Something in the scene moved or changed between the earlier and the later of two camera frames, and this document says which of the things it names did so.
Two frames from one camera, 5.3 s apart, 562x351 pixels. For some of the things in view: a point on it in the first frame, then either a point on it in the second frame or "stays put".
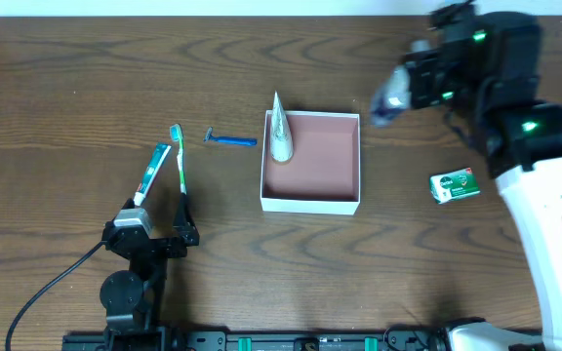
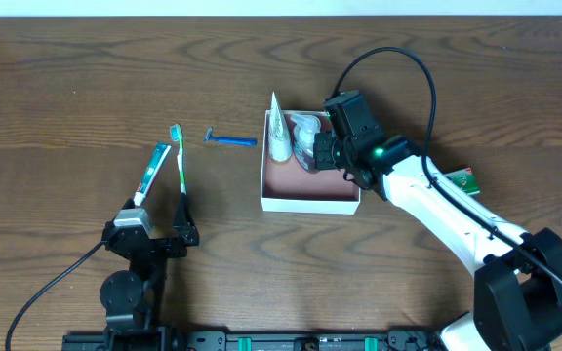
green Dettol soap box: (454, 185) stays put
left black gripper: (159, 242) stays put
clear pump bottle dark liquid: (393, 97) to (304, 127)
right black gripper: (418, 84) to (325, 152)
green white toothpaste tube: (156, 161) stays put
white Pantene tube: (281, 137) stays put
